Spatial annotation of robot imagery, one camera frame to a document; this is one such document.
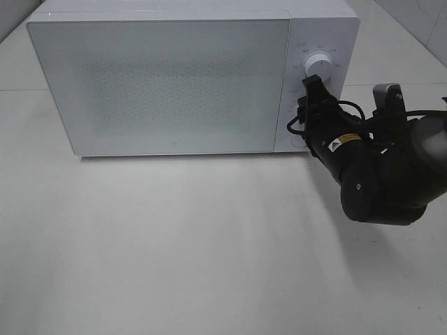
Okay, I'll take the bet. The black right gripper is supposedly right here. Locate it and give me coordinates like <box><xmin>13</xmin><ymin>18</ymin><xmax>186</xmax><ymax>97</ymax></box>
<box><xmin>297</xmin><ymin>75</ymin><xmax>374</xmax><ymax>174</ymax></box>

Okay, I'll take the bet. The round white door-release button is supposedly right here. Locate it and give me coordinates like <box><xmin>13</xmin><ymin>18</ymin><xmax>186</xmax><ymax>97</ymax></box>
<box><xmin>281</xmin><ymin>136</ymin><xmax>296</xmax><ymax>151</ymax></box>

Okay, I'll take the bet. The white microwave door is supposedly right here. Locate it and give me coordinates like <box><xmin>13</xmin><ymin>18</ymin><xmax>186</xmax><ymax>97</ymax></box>
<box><xmin>27</xmin><ymin>20</ymin><xmax>289</xmax><ymax>156</ymax></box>

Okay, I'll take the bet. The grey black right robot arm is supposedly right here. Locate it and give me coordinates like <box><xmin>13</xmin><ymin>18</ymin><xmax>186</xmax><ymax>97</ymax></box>
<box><xmin>287</xmin><ymin>75</ymin><xmax>446</xmax><ymax>225</ymax></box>

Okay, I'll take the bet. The upper white power knob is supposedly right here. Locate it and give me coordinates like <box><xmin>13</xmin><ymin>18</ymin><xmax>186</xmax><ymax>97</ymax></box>
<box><xmin>303</xmin><ymin>51</ymin><xmax>334</xmax><ymax>82</ymax></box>

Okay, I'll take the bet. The white microwave oven body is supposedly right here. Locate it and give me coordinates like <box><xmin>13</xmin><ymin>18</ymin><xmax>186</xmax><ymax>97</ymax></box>
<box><xmin>27</xmin><ymin>1</ymin><xmax>360</xmax><ymax>153</ymax></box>

